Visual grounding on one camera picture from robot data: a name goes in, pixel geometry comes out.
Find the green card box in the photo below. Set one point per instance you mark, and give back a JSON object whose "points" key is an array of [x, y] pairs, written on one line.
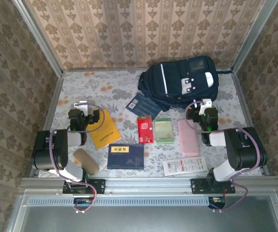
{"points": [[164, 131]]}

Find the red tissue pack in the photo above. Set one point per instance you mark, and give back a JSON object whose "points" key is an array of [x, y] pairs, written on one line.
{"points": [[144, 130]]}

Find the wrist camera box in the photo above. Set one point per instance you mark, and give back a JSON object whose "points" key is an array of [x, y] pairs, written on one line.
{"points": [[206, 104], [80, 105]]}

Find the aluminium frame post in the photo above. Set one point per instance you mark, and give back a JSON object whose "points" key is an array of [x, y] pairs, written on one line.
{"points": [[40, 39], [253, 36]]}

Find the pink pencil case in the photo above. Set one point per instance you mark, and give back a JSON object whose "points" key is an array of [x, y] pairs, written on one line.
{"points": [[188, 137]]}

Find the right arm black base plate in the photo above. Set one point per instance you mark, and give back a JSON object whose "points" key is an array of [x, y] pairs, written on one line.
{"points": [[199, 186]]}

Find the navy book with yellow label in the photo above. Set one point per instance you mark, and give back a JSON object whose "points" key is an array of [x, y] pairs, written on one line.
{"points": [[125, 158]]}

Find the blue booklet with QR codes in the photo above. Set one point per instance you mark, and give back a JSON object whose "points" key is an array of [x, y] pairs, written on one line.
{"points": [[141, 106]]}

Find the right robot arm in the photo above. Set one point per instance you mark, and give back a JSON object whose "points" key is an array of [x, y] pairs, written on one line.
{"points": [[242, 154]]}

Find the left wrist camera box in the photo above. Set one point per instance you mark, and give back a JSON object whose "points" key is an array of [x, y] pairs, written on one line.
{"points": [[80, 105]]}

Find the navy blue backpack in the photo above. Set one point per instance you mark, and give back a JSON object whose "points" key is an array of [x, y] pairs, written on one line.
{"points": [[172, 79]]}

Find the wide aluminium base rail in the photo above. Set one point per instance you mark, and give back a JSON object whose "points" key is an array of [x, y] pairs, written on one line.
{"points": [[148, 186]]}

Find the white plastic supply package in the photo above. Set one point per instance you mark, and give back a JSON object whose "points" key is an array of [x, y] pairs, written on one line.
{"points": [[184, 166]]}

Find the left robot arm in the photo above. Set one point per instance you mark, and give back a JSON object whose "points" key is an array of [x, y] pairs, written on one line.
{"points": [[44, 154]]}

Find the aluminium table edge rail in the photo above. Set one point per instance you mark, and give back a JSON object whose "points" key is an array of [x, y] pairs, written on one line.
{"points": [[245, 108], [52, 106]]}

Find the grey metal tray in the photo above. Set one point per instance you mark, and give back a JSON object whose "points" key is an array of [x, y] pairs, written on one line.
{"points": [[148, 220]]}

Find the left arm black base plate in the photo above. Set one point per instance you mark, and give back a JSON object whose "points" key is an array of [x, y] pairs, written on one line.
{"points": [[97, 186]]}

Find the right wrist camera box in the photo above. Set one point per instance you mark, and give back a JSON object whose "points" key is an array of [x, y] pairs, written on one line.
{"points": [[206, 104]]}

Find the tan glasses case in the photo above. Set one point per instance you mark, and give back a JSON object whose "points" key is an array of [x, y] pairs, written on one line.
{"points": [[88, 163]]}

